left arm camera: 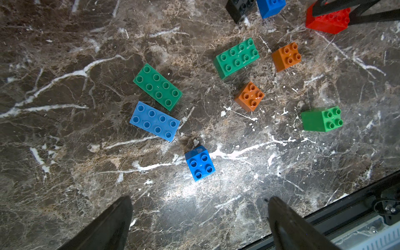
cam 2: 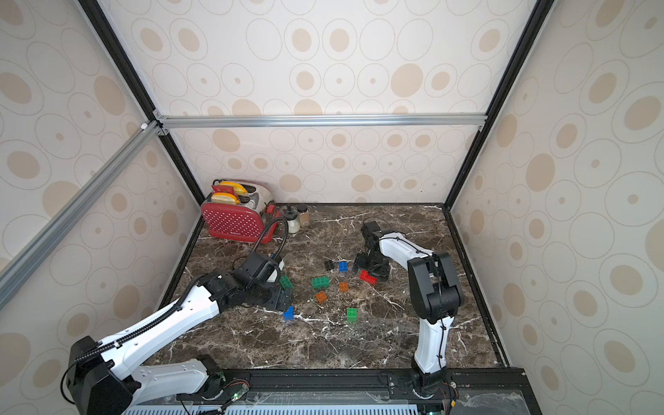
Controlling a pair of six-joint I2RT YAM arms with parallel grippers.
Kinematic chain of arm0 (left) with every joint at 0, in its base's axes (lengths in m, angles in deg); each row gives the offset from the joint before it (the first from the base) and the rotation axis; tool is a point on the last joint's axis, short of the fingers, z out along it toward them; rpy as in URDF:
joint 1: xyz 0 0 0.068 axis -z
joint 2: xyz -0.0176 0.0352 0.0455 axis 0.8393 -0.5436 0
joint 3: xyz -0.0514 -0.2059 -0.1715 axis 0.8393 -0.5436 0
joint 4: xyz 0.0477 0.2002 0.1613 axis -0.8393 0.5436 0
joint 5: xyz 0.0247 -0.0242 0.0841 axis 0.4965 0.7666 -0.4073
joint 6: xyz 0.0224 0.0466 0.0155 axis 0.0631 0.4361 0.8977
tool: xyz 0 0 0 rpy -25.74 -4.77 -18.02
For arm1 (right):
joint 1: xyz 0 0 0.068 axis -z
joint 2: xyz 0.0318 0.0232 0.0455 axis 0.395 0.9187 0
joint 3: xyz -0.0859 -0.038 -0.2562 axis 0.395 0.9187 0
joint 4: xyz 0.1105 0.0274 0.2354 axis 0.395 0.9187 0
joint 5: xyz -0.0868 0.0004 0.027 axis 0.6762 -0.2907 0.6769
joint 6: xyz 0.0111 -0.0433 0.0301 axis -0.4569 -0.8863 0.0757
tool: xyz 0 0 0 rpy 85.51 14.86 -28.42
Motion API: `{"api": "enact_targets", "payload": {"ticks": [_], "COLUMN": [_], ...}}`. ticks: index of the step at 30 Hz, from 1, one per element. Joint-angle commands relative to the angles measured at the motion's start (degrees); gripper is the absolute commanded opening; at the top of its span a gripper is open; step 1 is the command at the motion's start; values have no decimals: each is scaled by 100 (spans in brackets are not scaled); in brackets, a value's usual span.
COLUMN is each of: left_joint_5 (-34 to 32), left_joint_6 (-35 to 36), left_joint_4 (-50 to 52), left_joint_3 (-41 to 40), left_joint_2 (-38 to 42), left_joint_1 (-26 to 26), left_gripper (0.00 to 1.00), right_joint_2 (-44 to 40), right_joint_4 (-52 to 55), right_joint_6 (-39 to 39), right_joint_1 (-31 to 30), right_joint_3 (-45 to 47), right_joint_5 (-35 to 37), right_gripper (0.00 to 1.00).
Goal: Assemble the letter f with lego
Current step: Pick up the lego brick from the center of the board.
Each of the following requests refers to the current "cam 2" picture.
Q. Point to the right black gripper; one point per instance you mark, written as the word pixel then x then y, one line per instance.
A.
pixel 373 262

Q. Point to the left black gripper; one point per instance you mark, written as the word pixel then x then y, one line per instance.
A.
pixel 277 299

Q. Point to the red long lego brick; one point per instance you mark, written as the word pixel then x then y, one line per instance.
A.
pixel 366 277

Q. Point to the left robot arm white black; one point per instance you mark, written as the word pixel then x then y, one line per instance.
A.
pixel 110 375

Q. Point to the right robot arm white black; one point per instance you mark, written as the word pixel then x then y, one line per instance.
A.
pixel 435 293

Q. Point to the green long lego brick left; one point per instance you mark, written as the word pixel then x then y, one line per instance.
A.
pixel 286 283

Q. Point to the green long lego brick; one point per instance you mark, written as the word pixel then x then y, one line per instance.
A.
pixel 286 283
pixel 320 283

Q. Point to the blue small lego brick front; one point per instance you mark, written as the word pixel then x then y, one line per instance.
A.
pixel 289 314

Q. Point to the green long lego brick centre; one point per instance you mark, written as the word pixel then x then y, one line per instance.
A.
pixel 320 283

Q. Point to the green small lego brick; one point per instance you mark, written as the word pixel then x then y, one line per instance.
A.
pixel 352 315

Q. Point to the red toy toaster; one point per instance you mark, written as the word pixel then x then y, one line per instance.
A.
pixel 244 222

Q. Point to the brown pepper shaker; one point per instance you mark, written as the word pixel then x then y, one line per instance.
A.
pixel 304 215

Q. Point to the white salt shaker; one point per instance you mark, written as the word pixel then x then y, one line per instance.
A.
pixel 291 215

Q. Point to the yellow toy toast slice front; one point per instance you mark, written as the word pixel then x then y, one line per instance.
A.
pixel 225 198

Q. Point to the yellow toy toast slice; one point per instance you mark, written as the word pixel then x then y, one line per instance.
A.
pixel 225 198
pixel 229 188

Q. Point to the yellow toy toast slice back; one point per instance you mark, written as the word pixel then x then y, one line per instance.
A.
pixel 229 188

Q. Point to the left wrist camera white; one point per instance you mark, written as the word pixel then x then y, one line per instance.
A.
pixel 276 270

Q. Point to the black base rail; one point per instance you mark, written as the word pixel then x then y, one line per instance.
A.
pixel 357 391

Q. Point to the aluminium horizontal frame bar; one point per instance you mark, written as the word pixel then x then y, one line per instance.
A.
pixel 311 121

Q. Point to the aluminium left frame bar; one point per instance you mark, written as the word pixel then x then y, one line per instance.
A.
pixel 22 267

